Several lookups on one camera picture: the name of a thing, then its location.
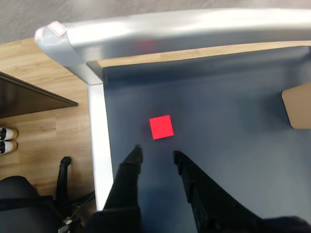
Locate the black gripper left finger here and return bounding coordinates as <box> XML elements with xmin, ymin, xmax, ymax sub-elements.
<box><xmin>91</xmin><ymin>145</ymin><xmax>144</xmax><ymax>233</ymax></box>

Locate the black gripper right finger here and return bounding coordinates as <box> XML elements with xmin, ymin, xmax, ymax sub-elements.
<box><xmin>173</xmin><ymin>150</ymin><xmax>265</xmax><ymax>233</ymax></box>

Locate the red cube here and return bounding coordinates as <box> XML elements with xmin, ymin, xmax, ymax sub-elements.
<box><xmin>149</xmin><ymin>115</ymin><xmax>174</xmax><ymax>141</ymax></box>

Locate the beige rounded box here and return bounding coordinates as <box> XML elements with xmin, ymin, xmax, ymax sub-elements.
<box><xmin>281</xmin><ymin>82</ymin><xmax>311</xmax><ymax>129</ymax></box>

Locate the dark blue table mat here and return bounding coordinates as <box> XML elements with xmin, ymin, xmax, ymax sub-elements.
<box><xmin>102</xmin><ymin>45</ymin><xmax>311</xmax><ymax>233</ymax></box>

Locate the black office chair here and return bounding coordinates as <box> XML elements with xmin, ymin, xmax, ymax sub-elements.
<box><xmin>0</xmin><ymin>156</ymin><xmax>98</xmax><ymax>233</ymax></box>

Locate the person's white shoe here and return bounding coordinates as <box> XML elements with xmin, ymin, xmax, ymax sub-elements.
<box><xmin>0</xmin><ymin>141</ymin><xmax>18</xmax><ymax>155</ymax></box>
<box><xmin>0</xmin><ymin>127</ymin><xmax>19</xmax><ymax>142</ymax></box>

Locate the dark brown desk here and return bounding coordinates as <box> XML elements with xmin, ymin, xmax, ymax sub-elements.
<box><xmin>0</xmin><ymin>71</ymin><xmax>79</xmax><ymax>119</ymax></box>

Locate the pink sticker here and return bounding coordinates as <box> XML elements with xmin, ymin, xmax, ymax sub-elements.
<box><xmin>34</xmin><ymin>27</ymin><xmax>45</xmax><ymax>41</ymax></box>
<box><xmin>47</xmin><ymin>21</ymin><xmax>68</xmax><ymax>36</ymax></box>

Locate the grey table rail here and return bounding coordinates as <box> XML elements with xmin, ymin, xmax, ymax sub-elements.
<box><xmin>35</xmin><ymin>8</ymin><xmax>311</xmax><ymax>212</ymax></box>

